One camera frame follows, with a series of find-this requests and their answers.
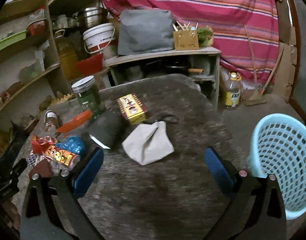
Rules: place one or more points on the grey wooden cabinet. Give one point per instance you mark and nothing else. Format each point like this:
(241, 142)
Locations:
(202, 66)

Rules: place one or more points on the white crumpled paper napkin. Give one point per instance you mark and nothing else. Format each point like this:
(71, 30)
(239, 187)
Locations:
(148, 143)

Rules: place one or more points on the grey fabric cover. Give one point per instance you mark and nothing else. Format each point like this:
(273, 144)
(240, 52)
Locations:
(145, 31)

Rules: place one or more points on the orange cartoon snack bag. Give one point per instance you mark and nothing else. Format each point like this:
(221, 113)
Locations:
(64, 157)

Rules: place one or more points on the wooden curved shelf unit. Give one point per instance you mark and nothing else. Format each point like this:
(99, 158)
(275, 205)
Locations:
(29, 69)

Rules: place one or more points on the yellow red cardboard box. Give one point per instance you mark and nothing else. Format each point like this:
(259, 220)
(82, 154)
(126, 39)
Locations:
(132, 109)

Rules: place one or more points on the clear printed plastic wrapper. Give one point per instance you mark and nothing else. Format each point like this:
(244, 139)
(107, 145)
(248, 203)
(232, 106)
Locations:
(44, 166)

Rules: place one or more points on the blue plastic bag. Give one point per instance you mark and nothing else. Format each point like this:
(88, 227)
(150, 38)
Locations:
(73, 144)

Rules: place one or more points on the orange plastic wrapper strip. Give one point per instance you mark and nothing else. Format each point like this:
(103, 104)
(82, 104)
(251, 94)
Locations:
(75, 122)

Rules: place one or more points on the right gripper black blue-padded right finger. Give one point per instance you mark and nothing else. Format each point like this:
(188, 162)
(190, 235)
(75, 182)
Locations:
(255, 209)

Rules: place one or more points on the stainless steel pot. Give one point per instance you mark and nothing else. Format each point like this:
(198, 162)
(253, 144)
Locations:
(91, 17)

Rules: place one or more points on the yellow-labelled oil bottle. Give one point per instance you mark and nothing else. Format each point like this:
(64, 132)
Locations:
(233, 89)

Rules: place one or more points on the light blue plastic basket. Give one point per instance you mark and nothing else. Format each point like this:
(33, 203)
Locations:
(278, 146)

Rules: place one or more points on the white plastic bucket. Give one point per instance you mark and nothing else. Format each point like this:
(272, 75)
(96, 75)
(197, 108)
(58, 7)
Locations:
(98, 38)

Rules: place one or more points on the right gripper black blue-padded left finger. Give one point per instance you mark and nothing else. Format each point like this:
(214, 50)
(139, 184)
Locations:
(40, 219)

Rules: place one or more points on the red plastic basket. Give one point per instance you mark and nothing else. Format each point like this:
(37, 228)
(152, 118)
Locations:
(91, 65)

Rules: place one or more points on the large cooking oil bottle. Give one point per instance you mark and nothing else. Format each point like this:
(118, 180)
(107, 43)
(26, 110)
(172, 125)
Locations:
(67, 55)

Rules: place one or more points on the green-labelled clear jar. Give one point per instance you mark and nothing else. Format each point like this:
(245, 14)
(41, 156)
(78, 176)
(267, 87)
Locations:
(88, 96)

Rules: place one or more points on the red crumpled wrapper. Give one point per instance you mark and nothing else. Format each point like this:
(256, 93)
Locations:
(41, 144)

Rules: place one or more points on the small clear spice bottle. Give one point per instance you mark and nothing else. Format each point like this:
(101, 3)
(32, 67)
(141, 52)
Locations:
(51, 120)

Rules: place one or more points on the striped red curtain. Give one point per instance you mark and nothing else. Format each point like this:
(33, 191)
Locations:
(227, 19)

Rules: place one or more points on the green plastic tray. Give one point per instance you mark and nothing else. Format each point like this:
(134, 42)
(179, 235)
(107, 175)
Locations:
(11, 39)

